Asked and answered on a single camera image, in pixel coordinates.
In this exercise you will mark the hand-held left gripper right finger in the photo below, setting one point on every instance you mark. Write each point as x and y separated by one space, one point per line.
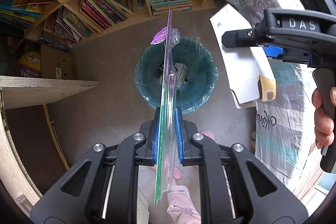
179 140

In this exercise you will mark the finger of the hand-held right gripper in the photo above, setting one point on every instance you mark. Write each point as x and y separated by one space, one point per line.
241 39
274 52

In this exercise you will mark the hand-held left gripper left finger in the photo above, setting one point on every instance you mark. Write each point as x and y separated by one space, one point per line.
155 140

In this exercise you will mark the white and yellow box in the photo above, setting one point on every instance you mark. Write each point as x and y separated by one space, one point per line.
236 61

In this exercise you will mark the bin with teal liner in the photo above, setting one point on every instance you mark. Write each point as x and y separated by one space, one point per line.
199 69

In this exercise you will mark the purple toothbrush package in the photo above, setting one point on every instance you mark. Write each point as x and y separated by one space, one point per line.
164 82

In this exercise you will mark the person's right hand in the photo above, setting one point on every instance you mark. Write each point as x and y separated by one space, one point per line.
321 127

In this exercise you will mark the pink slipper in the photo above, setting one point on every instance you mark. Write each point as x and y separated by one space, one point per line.
208 135

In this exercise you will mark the person's pink trouser leg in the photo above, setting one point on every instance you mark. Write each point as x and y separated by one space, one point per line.
183 205

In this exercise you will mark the grey patterned blanket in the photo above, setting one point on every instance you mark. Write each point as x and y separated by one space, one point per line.
283 121

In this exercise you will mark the cardboard box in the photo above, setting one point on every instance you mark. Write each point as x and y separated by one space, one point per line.
50 64

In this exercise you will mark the wooden desk side panel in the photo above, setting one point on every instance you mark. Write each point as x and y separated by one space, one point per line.
31 92

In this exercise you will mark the leaning picture books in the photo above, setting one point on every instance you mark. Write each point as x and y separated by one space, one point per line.
105 8

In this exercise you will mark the pile of large flat books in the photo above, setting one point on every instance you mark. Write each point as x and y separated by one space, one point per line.
18 6

